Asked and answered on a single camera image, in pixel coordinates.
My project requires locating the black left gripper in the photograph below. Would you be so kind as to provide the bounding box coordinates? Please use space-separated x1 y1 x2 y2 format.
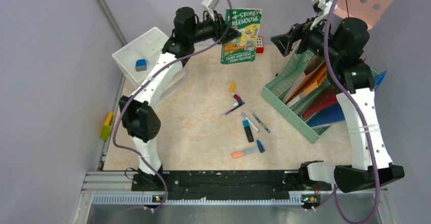
189 10 241 45

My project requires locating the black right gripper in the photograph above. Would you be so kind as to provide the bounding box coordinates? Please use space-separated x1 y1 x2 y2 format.
271 13 341 63

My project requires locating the green Treehouse paperback book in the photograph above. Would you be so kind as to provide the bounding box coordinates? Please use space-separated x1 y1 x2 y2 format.
221 8 262 65

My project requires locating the orange folder binder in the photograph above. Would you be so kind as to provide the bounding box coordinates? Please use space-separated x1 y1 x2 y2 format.
286 62 327 107

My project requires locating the green plastic file rack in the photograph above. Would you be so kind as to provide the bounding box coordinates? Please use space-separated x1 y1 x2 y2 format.
261 51 332 144

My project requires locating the red plastic folder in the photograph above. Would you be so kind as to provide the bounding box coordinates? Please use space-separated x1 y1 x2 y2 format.
301 88 337 120

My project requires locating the white plastic drawer organizer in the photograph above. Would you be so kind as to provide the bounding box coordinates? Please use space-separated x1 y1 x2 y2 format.
112 27 188 106

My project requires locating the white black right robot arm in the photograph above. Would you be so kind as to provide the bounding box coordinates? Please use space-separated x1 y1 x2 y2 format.
270 17 405 193

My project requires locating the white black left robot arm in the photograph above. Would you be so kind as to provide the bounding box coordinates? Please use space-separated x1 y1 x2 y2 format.
119 7 241 190

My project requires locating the red grid pen holder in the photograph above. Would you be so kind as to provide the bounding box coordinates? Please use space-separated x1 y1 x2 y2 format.
256 36 264 53

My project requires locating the red cap small bottle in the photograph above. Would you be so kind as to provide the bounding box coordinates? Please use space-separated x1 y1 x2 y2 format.
231 92 241 101

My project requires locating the dark purple pen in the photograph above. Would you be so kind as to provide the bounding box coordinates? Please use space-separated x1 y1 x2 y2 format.
224 105 242 115

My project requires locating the white blue pen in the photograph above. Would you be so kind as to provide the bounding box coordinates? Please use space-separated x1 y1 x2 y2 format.
241 112 260 133

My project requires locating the black marker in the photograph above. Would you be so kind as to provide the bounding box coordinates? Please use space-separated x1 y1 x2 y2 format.
242 119 254 143

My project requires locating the blue file folder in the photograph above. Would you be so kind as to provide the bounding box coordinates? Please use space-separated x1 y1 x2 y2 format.
306 70 387 129

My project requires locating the blue clear gel pen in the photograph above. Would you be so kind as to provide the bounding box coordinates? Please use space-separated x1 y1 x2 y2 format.
251 110 271 134

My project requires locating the blue grey eraser block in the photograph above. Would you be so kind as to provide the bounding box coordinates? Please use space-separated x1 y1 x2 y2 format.
135 59 147 72

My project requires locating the blue marker cap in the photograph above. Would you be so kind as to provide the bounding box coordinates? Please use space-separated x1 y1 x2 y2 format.
256 140 265 153

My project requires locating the orange cap clear marker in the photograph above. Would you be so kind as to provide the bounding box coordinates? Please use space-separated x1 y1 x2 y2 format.
231 148 260 158

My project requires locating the yellow green clip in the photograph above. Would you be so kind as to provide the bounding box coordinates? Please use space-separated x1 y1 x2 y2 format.
99 111 113 141

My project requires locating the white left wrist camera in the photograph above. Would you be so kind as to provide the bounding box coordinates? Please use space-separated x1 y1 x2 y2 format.
201 0 220 21

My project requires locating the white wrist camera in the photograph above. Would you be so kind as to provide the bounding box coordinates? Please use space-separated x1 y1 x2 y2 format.
201 0 220 21
310 0 334 30

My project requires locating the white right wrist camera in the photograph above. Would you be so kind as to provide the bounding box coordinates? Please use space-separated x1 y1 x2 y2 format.
310 0 334 30

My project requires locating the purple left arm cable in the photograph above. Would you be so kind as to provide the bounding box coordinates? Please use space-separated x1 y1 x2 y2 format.
111 0 234 213

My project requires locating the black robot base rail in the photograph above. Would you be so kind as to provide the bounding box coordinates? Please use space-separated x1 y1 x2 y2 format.
132 170 332 192

